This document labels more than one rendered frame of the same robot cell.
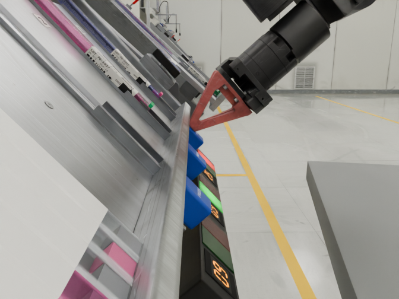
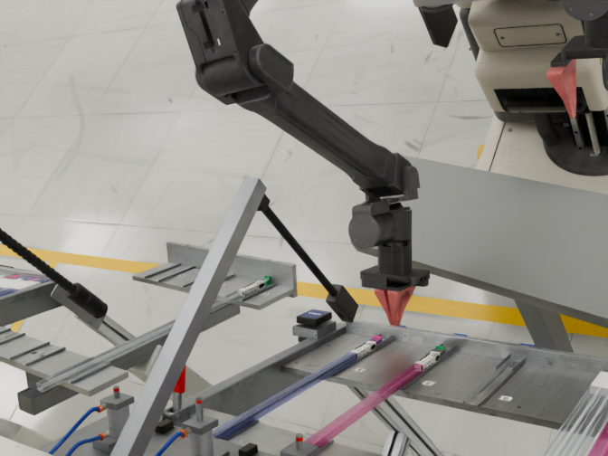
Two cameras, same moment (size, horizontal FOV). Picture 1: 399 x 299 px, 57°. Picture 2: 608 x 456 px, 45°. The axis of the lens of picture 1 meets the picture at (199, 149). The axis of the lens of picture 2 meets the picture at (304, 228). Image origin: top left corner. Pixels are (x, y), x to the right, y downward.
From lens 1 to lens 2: 1.05 m
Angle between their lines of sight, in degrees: 44
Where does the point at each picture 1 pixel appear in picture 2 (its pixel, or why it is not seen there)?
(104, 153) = (543, 373)
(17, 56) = (517, 388)
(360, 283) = (536, 293)
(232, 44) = not seen: outside the picture
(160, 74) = (328, 328)
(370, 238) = (495, 265)
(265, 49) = (403, 254)
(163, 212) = (593, 358)
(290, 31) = (405, 233)
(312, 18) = (407, 215)
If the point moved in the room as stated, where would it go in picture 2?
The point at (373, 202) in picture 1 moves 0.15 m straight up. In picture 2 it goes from (450, 236) to (426, 191)
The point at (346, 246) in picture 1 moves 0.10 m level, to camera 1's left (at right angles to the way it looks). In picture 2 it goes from (500, 281) to (486, 330)
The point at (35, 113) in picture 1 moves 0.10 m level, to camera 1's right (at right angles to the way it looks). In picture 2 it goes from (555, 385) to (571, 320)
